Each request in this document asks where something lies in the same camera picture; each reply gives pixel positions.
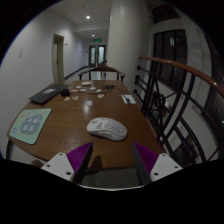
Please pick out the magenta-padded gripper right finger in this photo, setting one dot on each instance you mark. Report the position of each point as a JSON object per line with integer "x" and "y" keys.
{"x": 160, "y": 165}

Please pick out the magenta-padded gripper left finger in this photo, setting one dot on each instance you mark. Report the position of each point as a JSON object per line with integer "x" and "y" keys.
{"x": 63, "y": 163}

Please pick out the white perforated computer mouse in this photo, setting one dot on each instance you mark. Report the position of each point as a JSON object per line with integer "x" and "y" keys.
{"x": 108, "y": 128}

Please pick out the mint green printed mouse pad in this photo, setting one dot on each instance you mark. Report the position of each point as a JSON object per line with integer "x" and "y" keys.
{"x": 30, "y": 125}

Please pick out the small tan sticker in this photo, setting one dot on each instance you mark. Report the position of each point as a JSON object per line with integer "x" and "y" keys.
{"x": 66, "y": 98}

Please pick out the small pink sticker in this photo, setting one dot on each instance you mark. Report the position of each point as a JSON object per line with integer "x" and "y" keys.
{"x": 75, "y": 97}
{"x": 100, "y": 95}

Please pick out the small black block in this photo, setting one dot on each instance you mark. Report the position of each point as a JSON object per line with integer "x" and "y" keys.
{"x": 65, "y": 92}

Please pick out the black closed laptop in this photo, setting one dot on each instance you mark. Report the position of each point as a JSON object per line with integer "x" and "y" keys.
{"x": 48, "y": 92}

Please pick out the white paper sheet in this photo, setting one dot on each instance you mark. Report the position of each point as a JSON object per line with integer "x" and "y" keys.
{"x": 129, "y": 99}

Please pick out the white flat card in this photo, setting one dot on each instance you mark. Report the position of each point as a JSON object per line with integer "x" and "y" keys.
{"x": 86, "y": 83}

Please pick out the wood-topped black metal railing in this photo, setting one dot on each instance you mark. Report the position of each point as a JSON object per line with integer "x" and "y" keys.
{"x": 186, "y": 68}

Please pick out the wooden chair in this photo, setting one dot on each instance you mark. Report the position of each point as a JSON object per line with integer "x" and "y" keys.
{"x": 102, "y": 68}

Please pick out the side door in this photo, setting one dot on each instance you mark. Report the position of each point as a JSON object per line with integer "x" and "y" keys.
{"x": 58, "y": 58}

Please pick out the dark framed window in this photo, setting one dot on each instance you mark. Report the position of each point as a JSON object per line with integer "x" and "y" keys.
{"x": 170, "y": 56}

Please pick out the glazed double door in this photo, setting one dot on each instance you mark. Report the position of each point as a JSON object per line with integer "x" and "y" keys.
{"x": 97, "y": 55}

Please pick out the green exit sign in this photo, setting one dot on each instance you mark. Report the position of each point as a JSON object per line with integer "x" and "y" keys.
{"x": 97, "y": 40}

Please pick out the round ceiling light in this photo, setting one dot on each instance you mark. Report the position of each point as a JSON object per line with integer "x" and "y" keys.
{"x": 88, "y": 17}

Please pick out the white wall switch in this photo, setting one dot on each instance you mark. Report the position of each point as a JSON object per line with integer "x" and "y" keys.
{"x": 20, "y": 54}

